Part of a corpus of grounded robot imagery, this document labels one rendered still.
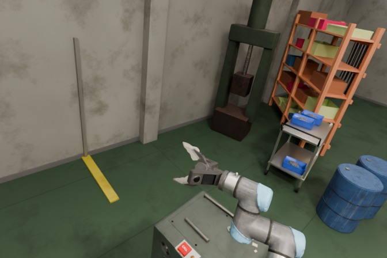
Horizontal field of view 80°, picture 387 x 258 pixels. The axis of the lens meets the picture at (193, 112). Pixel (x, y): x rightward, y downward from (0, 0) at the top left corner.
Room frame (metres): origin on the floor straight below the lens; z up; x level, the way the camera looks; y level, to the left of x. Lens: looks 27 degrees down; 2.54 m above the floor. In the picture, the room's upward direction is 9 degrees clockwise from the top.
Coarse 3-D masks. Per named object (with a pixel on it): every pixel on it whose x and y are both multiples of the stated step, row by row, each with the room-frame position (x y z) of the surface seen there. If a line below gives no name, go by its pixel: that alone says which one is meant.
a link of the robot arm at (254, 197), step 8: (240, 184) 0.57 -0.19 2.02; (248, 184) 0.57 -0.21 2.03; (256, 184) 0.57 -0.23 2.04; (240, 192) 0.55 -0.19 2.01; (248, 192) 0.55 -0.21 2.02; (256, 192) 0.54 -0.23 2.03; (264, 192) 0.54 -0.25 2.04; (272, 192) 0.56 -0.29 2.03; (240, 200) 0.55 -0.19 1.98; (248, 200) 0.53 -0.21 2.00; (256, 200) 0.53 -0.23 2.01; (264, 200) 0.52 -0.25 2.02; (248, 208) 0.52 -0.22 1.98; (256, 208) 0.52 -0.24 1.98; (264, 208) 0.52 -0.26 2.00
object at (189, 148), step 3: (183, 144) 0.72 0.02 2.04; (186, 144) 0.71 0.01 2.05; (186, 147) 0.70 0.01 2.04; (189, 147) 0.70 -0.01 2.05; (192, 147) 0.70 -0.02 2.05; (195, 147) 0.73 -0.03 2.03; (189, 150) 0.69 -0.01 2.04; (192, 150) 0.69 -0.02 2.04; (198, 150) 0.72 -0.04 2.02; (189, 153) 0.69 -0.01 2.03; (192, 153) 0.68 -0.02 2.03; (195, 153) 0.68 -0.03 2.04; (192, 156) 0.68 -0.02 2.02; (195, 156) 0.67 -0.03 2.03; (192, 159) 0.67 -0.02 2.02; (195, 159) 0.67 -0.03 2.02; (198, 159) 0.67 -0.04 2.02
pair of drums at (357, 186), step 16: (368, 160) 2.86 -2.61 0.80; (384, 160) 2.95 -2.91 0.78; (336, 176) 2.49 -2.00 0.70; (352, 176) 2.43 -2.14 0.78; (368, 176) 2.48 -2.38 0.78; (384, 176) 2.55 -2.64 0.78; (336, 192) 2.37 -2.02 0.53; (352, 192) 2.26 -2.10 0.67; (368, 192) 2.21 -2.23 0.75; (384, 192) 2.52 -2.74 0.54; (320, 208) 2.46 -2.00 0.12; (336, 208) 2.29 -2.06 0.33; (352, 208) 2.22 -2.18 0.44; (368, 208) 2.23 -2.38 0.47; (336, 224) 2.24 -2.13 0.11; (352, 224) 2.21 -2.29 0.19
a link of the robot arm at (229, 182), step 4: (232, 172) 0.63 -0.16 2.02; (236, 172) 0.62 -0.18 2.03; (228, 176) 0.60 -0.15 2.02; (232, 176) 0.60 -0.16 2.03; (236, 176) 0.60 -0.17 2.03; (240, 176) 0.63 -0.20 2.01; (224, 180) 0.60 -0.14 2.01; (228, 180) 0.59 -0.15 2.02; (232, 180) 0.59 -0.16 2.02; (236, 180) 0.59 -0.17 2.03; (224, 184) 0.58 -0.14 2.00; (228, 184) 0.58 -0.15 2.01; (232, 184) 0.58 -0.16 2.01; (224, 188) 0.58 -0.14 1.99; (228, 188) 0.57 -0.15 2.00; (232, 188) 0.57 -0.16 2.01; (224, 192) 0.58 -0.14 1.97; (228, 192) 0.57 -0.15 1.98; (232, 192) 0.56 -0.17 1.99; (232, 196) 0.57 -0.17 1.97
